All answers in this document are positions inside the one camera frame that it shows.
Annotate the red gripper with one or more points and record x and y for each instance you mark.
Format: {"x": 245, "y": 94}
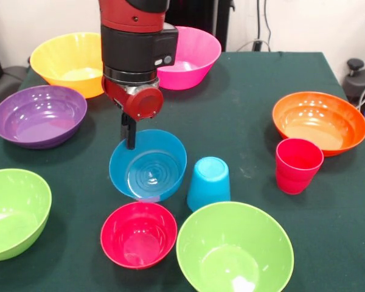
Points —
{"x": 146, "y": 105}

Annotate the blue plastic cup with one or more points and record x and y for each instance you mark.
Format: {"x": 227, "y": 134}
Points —
{"x": 208, "y": 185}

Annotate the large pink plastic bowl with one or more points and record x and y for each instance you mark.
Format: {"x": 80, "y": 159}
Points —
{"x": 197, "y": 48}

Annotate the black wall plug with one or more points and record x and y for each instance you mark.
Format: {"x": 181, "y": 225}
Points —
{"x": 257, "y": 45}

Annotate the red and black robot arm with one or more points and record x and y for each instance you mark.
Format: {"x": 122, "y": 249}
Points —
{"x": 134, "y": 39}

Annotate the shallow orange plastic bowl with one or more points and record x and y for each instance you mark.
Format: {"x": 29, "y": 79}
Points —
{"x": 319, "y": 124}

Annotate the large yellow-orange plastic bowl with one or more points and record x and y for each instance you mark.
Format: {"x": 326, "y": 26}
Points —
{"x": 67, "y": 54}

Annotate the dark green table cloth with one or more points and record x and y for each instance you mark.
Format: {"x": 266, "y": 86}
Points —
{"x": 231, "y": 137}

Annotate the black floor stand base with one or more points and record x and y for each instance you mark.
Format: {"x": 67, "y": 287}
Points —
{"x": 359, "y": 82}

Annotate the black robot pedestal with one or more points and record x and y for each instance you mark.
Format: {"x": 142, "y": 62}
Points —
{"x": 200, "y": 13}

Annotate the light green plastic bowl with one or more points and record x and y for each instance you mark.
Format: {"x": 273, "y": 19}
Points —
{"x": 234, "y": 243}
{"x": 15, "y": 213}

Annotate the small blue plastic bowl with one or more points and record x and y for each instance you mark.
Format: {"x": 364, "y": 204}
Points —
{"x": 170, "y": 152}

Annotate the red plastic cup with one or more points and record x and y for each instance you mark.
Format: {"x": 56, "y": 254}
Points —
{"x": 295, "y": 176}

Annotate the small red plastic bowl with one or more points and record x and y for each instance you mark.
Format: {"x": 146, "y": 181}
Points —
{"x": 137, "y": 237}

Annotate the shallow purple plastic bowl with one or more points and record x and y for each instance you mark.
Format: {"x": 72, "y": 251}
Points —
{"x": 39, "y": 118}

